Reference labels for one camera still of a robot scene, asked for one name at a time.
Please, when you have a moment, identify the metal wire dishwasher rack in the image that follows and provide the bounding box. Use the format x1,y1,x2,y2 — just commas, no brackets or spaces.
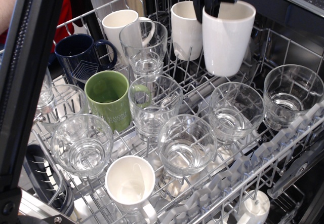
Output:
21,0,323,223

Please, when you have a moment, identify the white mug front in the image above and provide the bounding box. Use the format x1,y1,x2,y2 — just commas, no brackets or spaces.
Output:
105,156,157,223

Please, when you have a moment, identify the clear glass left middle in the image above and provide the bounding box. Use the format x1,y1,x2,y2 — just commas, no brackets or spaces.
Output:
35,84,89,134

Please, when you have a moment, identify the white handleless ceramic cup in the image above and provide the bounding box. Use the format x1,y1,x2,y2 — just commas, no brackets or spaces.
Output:
202,1,256,77

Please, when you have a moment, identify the green ceramic mug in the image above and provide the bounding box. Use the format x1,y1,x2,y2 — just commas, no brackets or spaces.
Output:
85,70,132,132

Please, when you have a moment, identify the tall clear glass back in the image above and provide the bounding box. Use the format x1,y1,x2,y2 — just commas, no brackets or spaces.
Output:
119,19,168,82

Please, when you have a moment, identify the clear glass front centre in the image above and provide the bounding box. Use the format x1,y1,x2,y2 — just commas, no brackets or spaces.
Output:
157,114,217,178

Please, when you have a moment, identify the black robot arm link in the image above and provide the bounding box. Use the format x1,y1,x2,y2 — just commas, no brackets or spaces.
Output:
1,0,63,223

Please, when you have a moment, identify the clear glass far right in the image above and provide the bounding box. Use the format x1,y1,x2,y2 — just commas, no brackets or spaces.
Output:
263,64,323,131

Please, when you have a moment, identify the clear glass front left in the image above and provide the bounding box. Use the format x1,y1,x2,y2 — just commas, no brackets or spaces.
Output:
51,114,113,179

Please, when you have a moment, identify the white dish lower rack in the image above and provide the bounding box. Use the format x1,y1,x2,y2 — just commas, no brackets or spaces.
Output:
234,190,270,223

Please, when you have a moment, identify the clear glass right centre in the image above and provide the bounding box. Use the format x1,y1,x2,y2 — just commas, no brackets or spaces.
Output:
208,82,265,144

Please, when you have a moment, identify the metal clamp screw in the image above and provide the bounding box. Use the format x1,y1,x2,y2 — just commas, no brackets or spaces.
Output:
33,115,46,124

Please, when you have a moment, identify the red shirt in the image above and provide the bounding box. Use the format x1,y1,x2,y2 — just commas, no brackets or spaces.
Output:
54,0,72,43

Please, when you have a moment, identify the black rack handle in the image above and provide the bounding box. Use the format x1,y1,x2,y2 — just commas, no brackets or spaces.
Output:
23,144,74,216

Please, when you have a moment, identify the person forearm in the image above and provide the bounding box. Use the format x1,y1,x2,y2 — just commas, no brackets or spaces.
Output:
1,0,16,33

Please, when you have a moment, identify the white mug with handle back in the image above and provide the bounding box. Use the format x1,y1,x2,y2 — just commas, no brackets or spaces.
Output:
102,9,155,66

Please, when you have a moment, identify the navy blue mug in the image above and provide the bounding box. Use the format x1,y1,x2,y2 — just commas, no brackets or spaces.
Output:
55,33,117,89

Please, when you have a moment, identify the grey plastic tine row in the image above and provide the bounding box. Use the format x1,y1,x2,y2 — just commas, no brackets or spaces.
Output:
162,102,323,223

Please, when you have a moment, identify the white cup back centre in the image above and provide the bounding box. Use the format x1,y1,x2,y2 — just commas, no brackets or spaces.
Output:
171,1,203,61

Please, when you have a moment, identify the clear glass far left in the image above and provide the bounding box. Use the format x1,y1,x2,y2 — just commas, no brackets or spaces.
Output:
36,68,54,114

